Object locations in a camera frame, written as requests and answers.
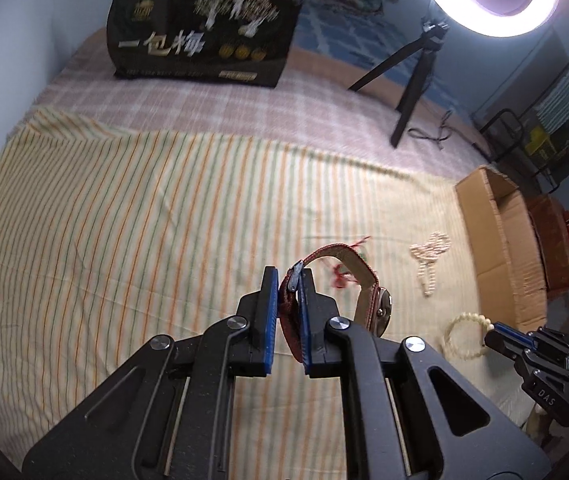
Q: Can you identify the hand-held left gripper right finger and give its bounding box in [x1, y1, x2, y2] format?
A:
[301, 267, 550, 480]

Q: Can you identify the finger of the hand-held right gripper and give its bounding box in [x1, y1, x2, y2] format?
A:
[485, 321, 540, 361]

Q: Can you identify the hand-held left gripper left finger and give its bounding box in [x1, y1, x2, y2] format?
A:
[22, 265, 280, 480]

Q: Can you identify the cream bead bracelet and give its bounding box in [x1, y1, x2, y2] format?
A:
[442, 311, 495, 361]

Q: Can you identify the red strap wristwatch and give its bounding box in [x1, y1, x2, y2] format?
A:
[278, 242, 394, 363]

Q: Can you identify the brown cardboard box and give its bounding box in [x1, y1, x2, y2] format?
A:
[455, 166, 550, 331]

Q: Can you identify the white pearl necklace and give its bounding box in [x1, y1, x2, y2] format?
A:
[409, 231, 451, 299]

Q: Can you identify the orange cloth covered table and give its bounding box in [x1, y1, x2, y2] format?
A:
[525, 195, 569, 291]

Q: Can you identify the yellow crate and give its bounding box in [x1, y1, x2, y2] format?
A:
[525, 127, 553, 156]

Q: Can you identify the pink checked bed sheet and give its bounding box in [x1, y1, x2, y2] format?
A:
[14, 27, 495, 186]

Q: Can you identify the black low shoe rack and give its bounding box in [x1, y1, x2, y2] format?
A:
[479, 110, 530, 163]

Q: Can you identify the black tripod stand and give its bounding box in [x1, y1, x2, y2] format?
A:
[349, 17, 453, 150]

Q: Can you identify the striped hanging towel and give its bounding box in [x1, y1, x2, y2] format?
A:
[537, 62, 569, 121]

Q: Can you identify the blue patterned blanket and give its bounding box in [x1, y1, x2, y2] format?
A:
[292, 2, 433, 66]

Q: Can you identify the black printed bag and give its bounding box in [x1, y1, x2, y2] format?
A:
[106, 0, 308, 88]

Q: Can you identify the black power cable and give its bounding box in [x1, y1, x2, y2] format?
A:
[407, 110, 453, 151]

